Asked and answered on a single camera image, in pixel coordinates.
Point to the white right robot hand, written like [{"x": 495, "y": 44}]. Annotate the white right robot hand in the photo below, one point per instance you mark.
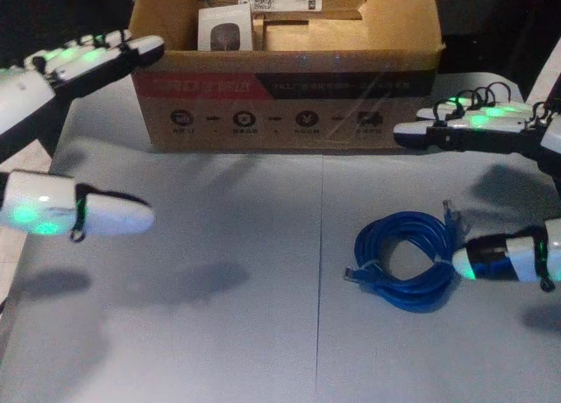
[{"x": 482, "y": 122}]

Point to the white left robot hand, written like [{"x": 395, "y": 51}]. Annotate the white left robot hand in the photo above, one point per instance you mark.
[{"x": 26, "y": 87}]

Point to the white product box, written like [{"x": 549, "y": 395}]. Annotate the white product box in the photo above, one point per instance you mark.
[{"x": 223, "y": 28}]

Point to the open cardboard box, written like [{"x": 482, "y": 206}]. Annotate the open cardboard box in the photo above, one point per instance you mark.
[{"x": 285, "y": 70}]

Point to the white slanted post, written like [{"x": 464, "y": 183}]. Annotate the white slanted post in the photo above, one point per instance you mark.
[{"x": 545, "y": 74}]

